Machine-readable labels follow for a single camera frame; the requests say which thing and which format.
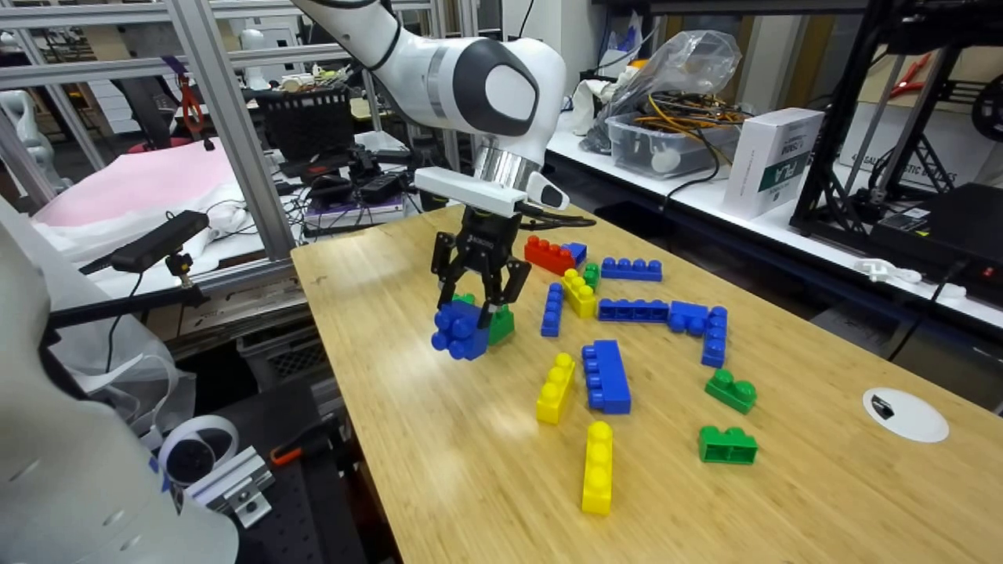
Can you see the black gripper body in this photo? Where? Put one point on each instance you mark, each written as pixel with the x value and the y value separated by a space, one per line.
pixel 487 235

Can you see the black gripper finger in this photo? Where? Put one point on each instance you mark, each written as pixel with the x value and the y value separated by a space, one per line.
pixel 515 280
pixel 442 274

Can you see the blue square building block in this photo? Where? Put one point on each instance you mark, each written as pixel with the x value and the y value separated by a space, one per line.
pixel 458 336

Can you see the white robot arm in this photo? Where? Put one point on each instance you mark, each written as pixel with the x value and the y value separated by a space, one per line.
pixel 429 79

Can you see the red building block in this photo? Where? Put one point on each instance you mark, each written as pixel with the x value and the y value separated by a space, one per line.
pixel 546 254

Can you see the narrow blue building block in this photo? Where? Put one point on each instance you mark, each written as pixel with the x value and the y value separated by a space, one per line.
pixel 632 269
pixel 632 310
pixel 717 339
pixel 552 310

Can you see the yellow building block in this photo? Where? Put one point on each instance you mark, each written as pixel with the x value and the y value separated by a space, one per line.
pixel 597 470
pixel 581 296
pixel 556 390

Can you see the small blue building block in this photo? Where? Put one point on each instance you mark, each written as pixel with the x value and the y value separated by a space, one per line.
pixel 579 250

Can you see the wide long blue building block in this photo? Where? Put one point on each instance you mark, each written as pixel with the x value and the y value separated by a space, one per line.
pixel 607 377

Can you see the short blue building block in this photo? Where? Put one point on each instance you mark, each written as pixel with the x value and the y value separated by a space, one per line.
pixel 688 318

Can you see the clear plastic storage bin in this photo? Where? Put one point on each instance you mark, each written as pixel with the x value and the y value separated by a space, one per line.
pixel 639 150

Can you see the black mesh basket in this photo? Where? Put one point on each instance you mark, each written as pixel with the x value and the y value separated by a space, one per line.
pixel 301 125

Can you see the white side table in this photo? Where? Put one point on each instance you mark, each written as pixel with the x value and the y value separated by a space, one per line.
pixel 762 234

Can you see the clear crumpled plastic bag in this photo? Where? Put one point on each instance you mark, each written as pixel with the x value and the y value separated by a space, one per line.
pixel 691 64

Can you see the white tape roll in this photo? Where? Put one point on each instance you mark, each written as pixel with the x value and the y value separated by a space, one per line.
pixel 203 422

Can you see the white cardboard box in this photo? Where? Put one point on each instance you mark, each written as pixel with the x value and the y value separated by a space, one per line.
pixel 770 145

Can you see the red clamp tools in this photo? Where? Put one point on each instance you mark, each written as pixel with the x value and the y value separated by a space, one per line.
pixel 188 105

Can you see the pink cloth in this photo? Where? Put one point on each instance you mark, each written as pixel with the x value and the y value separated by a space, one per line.
pixel 137 189

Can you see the clear plastic sheet bag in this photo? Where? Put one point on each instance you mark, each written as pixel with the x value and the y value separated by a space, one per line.
pixel 126 363

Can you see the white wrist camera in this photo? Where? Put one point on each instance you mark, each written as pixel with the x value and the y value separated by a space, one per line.
pixel 470 189

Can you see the aluminium extrusion frame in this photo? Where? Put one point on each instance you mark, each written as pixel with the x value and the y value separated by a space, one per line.
pixel 231 112

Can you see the metal bracket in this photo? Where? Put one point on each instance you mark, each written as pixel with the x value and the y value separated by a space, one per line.
pixel 235 480

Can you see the black stereo camera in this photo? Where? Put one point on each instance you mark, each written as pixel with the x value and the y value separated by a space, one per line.
pixel 151 238

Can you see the black frame 3D printer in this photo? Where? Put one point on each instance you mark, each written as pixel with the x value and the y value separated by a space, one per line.
pixel 959 235

